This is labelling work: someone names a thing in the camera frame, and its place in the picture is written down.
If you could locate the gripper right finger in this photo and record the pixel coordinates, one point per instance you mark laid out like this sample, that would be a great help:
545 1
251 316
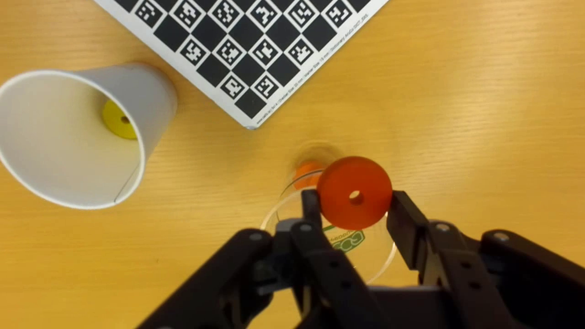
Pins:
461 269

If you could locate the white paper cup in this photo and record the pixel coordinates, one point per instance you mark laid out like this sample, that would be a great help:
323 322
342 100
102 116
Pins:
68 137

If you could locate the checkered calibration marker board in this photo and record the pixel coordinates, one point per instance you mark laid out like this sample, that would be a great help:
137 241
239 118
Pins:
247 50

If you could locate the orange round block with hole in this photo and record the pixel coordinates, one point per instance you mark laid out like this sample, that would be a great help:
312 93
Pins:
305 176
354 192

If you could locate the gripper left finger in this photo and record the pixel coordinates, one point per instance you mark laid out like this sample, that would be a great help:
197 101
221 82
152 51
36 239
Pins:
320 269

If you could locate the yellow round block with hole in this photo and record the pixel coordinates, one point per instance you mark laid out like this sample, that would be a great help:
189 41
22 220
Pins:
118 119

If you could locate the clear plastic cup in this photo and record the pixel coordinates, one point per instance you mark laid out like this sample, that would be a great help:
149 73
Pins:
361 249

